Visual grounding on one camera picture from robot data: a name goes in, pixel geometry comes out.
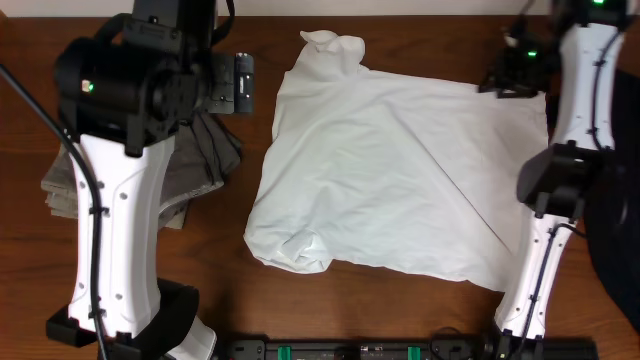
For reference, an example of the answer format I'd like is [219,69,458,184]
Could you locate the white printed t-shirt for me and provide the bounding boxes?
[244,30,548,291]

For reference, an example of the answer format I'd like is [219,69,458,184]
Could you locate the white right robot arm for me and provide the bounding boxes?
[474,0,636,359]

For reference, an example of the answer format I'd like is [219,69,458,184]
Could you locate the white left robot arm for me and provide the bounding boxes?
[46,37,255,359]

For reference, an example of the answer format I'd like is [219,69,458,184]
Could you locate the folded grey shorts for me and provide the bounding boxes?
[159,113,242,227]

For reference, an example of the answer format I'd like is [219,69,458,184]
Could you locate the black garment with red trim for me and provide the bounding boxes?
[584,70,639,330]

